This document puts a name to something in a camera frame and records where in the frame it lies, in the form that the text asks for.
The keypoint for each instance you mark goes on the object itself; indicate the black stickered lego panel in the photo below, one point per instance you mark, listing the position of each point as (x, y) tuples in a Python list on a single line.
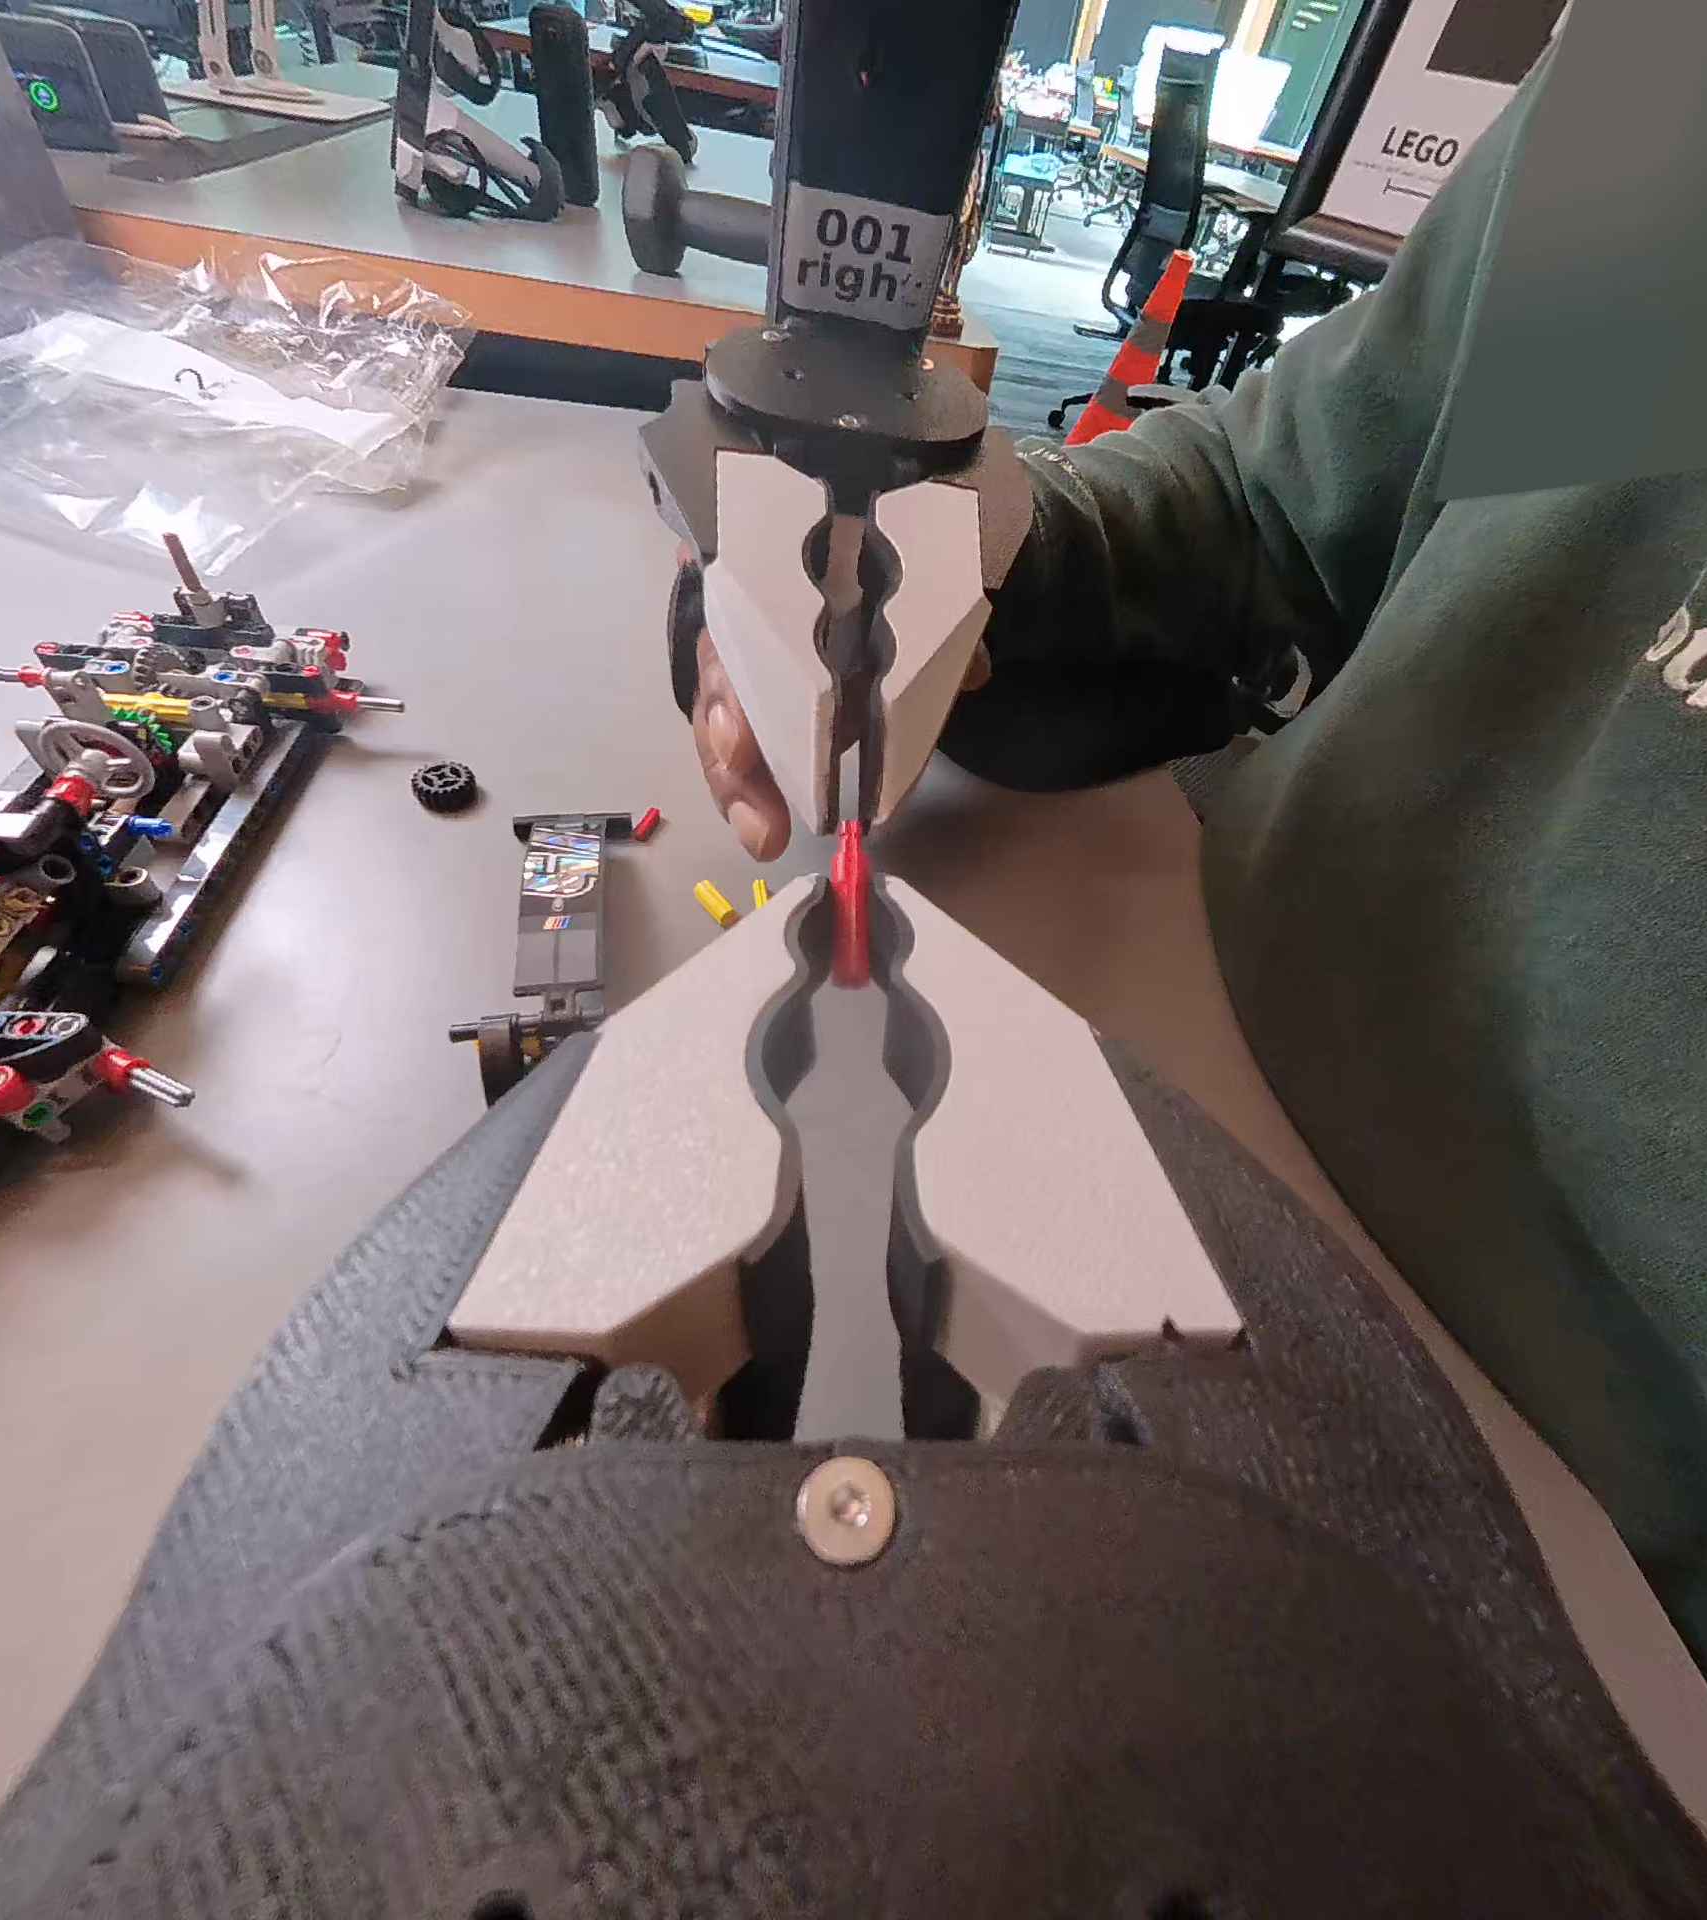
[(569, 901)]

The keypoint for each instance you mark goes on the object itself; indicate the spare hand-held gripper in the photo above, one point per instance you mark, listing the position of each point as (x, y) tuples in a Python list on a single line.
[(493, 135)]

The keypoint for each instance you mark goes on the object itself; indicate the long red lego pin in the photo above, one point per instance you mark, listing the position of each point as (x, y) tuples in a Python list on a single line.
[(849, 923)]

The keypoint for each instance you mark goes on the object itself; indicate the orange traffic cone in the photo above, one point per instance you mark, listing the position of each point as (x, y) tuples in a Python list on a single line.
[(1147, 360)]

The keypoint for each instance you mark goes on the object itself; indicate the small black lego gear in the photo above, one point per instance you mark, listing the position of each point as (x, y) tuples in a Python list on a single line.
[(445, 785)]

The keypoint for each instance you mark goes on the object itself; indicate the person's green sweatshirt torso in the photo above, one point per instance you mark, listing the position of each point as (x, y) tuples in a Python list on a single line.
[(1544, 1050)]

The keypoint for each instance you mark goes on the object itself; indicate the black dumbbell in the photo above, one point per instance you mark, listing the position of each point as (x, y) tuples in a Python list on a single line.
[(675, 210)]

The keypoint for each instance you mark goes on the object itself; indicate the yellow lego pin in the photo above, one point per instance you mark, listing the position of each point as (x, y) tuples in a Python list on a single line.
[(715, 901)]

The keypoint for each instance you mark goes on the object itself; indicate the clear plastic bag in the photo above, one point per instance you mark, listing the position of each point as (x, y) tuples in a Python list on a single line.
[(193, 391)]

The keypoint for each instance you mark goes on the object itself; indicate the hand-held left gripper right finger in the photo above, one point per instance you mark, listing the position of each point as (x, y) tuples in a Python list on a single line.
[(1065, 1184)]

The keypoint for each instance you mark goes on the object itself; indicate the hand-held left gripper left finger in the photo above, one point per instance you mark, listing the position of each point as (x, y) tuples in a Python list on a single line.
[(629, 1184)]

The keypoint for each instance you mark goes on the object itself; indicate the black office chair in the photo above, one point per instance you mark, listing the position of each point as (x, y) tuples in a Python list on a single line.
[(1185, 180)]

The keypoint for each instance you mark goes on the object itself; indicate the person's right hand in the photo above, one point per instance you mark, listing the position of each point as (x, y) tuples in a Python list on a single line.
[(741, 795)]

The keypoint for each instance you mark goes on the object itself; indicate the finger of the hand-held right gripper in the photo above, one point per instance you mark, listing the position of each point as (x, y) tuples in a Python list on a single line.
[(937, 600), (765, 600)]

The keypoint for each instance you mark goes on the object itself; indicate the lego car chassis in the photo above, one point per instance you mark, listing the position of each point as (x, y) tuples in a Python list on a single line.
[(89, 811)]

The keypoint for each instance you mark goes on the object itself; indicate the wooden background table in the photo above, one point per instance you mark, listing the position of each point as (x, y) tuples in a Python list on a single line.
[(343, 224)]

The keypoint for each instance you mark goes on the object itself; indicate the white sign board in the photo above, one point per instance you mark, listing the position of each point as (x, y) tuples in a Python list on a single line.
[(1409, 150)]

